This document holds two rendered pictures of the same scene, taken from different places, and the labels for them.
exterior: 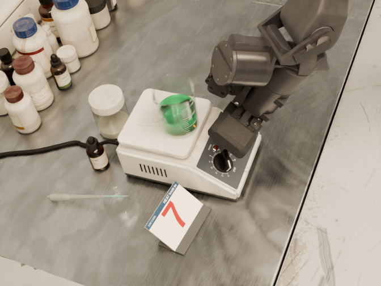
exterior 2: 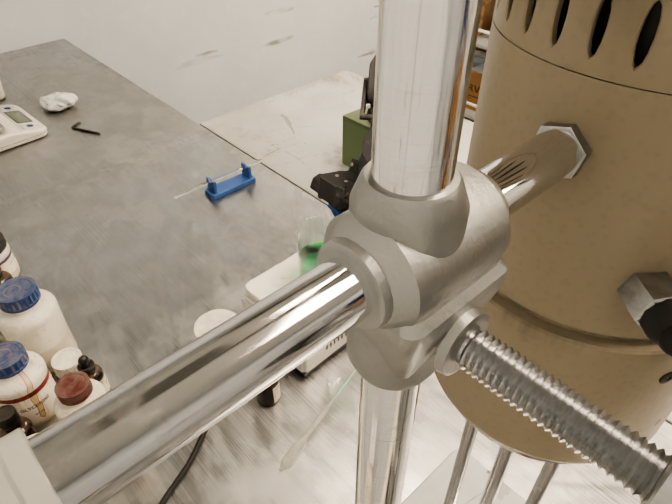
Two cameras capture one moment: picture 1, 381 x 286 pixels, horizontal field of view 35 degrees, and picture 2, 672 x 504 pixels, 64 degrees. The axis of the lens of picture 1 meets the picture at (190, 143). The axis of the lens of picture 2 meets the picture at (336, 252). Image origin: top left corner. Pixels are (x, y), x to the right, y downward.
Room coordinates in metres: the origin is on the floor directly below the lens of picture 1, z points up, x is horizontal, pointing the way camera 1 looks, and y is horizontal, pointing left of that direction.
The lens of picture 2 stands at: (0.45, 0.53, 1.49)
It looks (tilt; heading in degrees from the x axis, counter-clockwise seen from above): 40 degrees down; 286
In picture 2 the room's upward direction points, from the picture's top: straight up
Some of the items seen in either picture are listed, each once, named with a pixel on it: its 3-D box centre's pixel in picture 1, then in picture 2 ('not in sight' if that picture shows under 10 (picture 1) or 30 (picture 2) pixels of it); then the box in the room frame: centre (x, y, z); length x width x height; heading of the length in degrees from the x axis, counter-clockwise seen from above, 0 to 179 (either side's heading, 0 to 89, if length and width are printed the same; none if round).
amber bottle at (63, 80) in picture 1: (59, 70); (91, 377); (0.86, 0.22, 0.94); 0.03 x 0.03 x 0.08
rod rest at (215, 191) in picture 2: not in sight; (229, 179); (0.90, -0.28, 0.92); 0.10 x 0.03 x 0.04; 59
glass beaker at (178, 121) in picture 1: (175, 109); (321, 256); (0.62, 0.01, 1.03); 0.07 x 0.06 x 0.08; 125
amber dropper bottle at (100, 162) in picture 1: (95, 151); (266, 380); (0.65, 0.16, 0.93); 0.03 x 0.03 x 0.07
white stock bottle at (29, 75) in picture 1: (31, 81); (85, 410); (0.83, 0.26, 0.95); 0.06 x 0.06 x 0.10
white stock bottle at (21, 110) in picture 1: (21, 108); not in sight; (0.77, 0.28, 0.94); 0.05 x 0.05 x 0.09
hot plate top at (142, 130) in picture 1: (165, 122); (304, 287); (0.64, 0.03, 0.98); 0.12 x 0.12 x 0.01; 61
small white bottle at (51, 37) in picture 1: (50, 40); not in sight; (0.96, 0.23, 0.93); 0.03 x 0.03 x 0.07
